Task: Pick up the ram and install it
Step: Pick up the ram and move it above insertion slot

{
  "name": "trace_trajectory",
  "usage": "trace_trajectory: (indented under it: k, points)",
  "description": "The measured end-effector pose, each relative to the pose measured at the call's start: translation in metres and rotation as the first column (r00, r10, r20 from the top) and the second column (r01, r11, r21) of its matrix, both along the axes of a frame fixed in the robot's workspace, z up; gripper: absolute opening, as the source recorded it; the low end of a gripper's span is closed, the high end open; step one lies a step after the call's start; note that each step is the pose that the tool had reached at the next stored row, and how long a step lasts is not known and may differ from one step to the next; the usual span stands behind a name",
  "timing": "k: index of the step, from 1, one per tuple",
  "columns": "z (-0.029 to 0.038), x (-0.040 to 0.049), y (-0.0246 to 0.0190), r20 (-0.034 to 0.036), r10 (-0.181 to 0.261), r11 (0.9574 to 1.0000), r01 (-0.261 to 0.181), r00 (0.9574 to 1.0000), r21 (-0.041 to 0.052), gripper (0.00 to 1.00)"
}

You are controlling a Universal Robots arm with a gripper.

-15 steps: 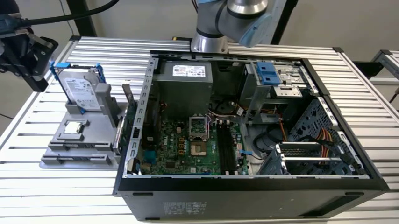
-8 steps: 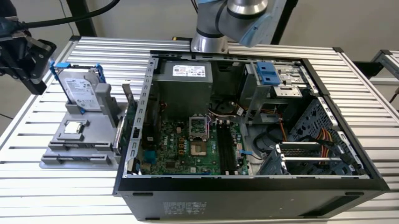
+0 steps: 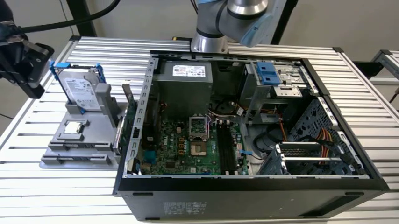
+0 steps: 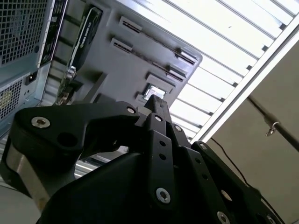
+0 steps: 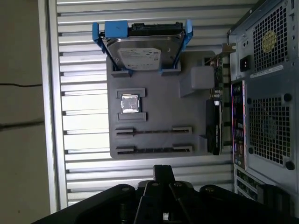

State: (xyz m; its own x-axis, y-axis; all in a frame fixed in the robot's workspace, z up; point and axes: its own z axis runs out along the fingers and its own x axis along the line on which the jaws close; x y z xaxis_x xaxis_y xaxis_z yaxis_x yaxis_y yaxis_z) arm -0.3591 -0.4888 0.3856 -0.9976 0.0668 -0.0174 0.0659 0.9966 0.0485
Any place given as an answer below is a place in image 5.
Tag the rear port panel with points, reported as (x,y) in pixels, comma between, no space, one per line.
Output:
(238,126)

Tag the grey power supply unit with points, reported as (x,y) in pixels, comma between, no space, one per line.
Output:
(268,23)

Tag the silver CPU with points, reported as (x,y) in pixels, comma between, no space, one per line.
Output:
(130,103)

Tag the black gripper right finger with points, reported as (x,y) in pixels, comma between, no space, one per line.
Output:
(189,205)

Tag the black PC case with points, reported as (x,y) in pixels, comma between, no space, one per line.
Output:
(268,88)

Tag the graphics card with metal bracket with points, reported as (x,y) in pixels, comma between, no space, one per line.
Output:
(216,130)

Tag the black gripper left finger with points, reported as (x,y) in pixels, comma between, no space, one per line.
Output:
(149,205)

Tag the grey plastic parts rack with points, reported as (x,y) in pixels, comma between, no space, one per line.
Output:
(163,105)

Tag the hard disk in blue carrier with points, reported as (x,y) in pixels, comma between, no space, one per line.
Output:
(140,53)

